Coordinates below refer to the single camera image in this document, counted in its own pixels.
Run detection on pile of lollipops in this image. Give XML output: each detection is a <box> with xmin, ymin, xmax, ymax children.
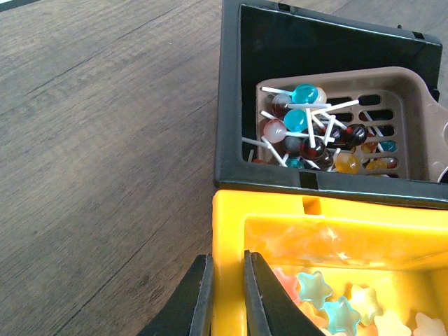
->
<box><xmin>241</xmin><ymin>83</ymin><xmax>399</xmax><ymax>177</ymax></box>

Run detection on yellow bin with star candies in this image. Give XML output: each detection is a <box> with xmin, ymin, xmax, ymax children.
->
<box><xmin>211</xmin><ymin>190</ymin><xmax>447</xmax><ymax>335</ymax></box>

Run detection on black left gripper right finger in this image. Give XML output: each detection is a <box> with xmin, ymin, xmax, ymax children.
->
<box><xmin>244</xmin><ymin>250</ymin><xmax>323</xmax><ymax>336</ymax></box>

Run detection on black bin with lollipops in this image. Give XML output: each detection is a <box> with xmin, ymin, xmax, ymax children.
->
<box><xmin>215</xmin><ymin>1</ymin><xmax>447</xmax><ymax>209</ymax></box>

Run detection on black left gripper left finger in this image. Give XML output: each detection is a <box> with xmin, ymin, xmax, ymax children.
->
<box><xmin>139</xmin><ymin>254</ymin><xmax>214</xmax><ymax>336</ymax></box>

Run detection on pile of star gummies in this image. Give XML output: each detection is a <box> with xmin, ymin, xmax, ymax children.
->
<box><xmin>272</xmin><ymin>267</ymin><xmax>447</xmax><ymax>335</ymax></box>

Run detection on brown slotted plastic scoop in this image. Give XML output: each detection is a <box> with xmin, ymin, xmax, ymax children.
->
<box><xmin>255</xmin><ymin>66</ymin><xmax>447</xmax><ymax>183</ymax></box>

